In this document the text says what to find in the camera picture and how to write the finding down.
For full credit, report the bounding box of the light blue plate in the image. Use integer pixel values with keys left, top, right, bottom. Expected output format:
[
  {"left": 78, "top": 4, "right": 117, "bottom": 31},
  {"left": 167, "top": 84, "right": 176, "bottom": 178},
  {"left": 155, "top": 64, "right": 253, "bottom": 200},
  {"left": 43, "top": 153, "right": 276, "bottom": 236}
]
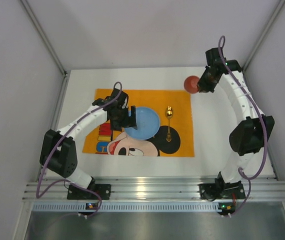
[{"left": 124, "top": 106, "right": 160, "bottom": 140}]

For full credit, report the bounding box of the pink plastic cup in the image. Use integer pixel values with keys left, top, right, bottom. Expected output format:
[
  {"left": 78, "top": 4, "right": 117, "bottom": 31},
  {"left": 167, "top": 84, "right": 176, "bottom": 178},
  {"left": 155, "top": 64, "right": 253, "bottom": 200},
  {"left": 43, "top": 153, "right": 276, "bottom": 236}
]
[{"left": 184, "top": 75, "right": 200, "bottom": 94}]

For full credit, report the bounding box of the gold ornate spoon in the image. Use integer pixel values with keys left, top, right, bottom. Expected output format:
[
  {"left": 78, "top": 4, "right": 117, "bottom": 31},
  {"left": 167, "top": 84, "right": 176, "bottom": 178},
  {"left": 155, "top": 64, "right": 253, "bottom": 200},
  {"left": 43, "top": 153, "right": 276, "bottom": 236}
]
[{"left": 165, "top": 106, "right": 173, "bottom": 143}]

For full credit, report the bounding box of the orange Mickey Mouse placemat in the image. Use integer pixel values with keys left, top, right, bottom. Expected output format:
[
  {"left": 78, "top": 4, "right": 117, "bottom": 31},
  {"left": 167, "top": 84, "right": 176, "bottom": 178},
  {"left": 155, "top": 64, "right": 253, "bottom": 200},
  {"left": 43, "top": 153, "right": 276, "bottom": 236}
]
[{"left": 82, "top": 89, "right": 195, "bottom": 157}]

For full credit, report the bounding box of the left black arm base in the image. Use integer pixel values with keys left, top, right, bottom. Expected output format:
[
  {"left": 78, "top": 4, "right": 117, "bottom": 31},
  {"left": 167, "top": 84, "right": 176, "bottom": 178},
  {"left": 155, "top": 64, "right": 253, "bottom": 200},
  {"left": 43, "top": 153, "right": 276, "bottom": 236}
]
[{"left": 67, "top": 184, "right": 112, "bottom": 200}]

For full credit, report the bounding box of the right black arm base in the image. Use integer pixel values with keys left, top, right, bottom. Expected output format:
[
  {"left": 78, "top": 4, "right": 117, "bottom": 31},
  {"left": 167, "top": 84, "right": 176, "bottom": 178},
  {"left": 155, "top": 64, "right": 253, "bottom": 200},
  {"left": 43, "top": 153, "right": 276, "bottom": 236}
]
[{"left": 199, "top": 182, "right": 246, "bottom": 202}]

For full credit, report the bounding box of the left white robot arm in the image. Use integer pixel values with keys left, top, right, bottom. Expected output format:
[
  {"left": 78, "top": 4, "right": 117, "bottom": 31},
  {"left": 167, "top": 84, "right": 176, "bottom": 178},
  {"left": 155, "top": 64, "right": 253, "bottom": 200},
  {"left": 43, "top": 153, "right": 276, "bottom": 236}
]
[{"left": 39, "top": 88, "right": 137, "bottom": 193}]

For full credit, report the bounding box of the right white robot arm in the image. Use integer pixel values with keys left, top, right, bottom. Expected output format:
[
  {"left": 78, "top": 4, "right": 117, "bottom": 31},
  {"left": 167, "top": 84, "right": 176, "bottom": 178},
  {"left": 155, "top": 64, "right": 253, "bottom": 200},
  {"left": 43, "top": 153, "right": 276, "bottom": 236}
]
[{"left": 197, "top": 47, "right": 275, "bottom": 201}]

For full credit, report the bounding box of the perforated cable duct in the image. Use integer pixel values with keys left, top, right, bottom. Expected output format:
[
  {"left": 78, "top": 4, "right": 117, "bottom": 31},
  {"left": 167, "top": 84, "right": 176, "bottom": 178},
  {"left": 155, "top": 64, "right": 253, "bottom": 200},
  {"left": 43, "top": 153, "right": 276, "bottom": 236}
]
[{"left": 32, "top": 201, "right": 236, "bottom": 213}]

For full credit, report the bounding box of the aluminium mounting rail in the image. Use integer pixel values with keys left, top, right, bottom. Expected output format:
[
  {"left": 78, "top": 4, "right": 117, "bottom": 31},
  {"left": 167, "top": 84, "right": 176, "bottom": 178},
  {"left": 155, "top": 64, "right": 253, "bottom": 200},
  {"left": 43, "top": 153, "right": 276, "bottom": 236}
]
[{"left": 22, "top": 160, "right": 285, "bottom": 202}]

